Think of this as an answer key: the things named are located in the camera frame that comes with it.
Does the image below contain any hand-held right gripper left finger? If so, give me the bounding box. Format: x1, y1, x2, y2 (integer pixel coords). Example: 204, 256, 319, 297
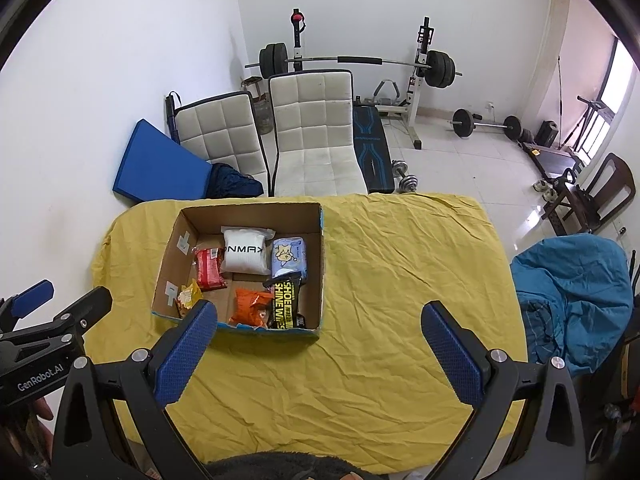
50, 300, 218, 480

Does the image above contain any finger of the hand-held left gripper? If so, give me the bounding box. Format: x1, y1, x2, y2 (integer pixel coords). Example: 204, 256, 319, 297
47, 286, 113, 347
0, 280, 56, 333

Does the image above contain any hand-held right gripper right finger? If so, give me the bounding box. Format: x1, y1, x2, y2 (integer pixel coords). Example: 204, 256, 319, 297
421, 301, 586, 480

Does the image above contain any yellow cartoon snack packet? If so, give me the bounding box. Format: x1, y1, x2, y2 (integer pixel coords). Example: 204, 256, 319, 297
177, 280, 206, 318

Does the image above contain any orange snack packet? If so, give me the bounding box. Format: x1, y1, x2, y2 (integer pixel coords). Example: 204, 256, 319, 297
229, 288, 273, 328

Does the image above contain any cardboard box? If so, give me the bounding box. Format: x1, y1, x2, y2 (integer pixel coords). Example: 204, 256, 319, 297
151, 202, 327, 343

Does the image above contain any red snack packet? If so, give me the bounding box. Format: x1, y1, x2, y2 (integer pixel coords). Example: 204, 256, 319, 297
194, 247, 226, 291

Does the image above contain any black yellow wipes packet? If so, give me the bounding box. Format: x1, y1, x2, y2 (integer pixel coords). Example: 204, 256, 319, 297
263, 272, 307, 331

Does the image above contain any white soft pouch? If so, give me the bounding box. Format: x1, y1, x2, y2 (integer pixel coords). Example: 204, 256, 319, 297
221, 227, 276, 276

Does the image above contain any light blue tissue pack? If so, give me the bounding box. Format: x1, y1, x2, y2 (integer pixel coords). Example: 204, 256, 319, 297
271, 236, 307, 281

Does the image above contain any yellow tablecloth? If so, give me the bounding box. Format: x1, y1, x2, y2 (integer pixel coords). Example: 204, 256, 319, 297
90, 191, 531, 476

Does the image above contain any blue blanket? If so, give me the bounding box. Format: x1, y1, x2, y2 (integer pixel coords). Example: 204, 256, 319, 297
510, 236, 636, 376

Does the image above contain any blue foam mat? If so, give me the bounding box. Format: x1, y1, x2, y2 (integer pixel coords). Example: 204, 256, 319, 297
112, 119, 211, 207

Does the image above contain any dark blue cloth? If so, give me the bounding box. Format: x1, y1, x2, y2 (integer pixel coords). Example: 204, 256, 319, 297
207, 162, 264, 199

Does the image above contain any pair of pale shoes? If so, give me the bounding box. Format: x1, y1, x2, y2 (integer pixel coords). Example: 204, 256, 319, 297
532, 177, 563, 203

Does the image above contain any black blue weight bench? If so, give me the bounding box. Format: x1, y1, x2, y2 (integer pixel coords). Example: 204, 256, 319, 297
351, 102, 393, 194

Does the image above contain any black treadmill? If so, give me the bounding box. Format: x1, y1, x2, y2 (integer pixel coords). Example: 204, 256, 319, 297
522, 95, 616, 176

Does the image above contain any white padded chair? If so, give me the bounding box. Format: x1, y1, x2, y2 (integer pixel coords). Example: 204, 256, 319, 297
176, 91, 268, 196
268, 70, 368, 197

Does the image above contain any floor barbell with black plates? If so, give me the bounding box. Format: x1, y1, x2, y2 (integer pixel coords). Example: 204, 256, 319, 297
451, 108, 523, 140

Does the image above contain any dark wooden chair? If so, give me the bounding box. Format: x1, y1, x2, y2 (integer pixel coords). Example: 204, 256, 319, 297
540, 152, 637, 236

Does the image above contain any black box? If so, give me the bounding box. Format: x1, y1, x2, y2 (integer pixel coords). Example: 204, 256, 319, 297
536, 120, 560, 147

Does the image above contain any brown jar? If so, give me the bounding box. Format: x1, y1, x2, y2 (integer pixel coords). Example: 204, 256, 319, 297
252, 100, 273, 136

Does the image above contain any white barbell rack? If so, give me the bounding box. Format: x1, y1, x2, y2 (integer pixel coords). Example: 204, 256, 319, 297
287, 8, 437, 150

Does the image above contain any racked barbell with black plates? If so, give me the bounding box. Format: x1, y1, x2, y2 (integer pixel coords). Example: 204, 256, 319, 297
245, 42, 463, 88

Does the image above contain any window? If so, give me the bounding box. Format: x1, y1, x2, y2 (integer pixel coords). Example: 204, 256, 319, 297
600, 40, 640, 121

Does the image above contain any black strapped pole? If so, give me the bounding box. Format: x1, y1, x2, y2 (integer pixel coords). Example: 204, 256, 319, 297
165, 92, 182, 142

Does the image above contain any grey exercise handle machine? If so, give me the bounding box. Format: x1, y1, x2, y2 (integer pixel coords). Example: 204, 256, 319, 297
370, 80, 401, 106

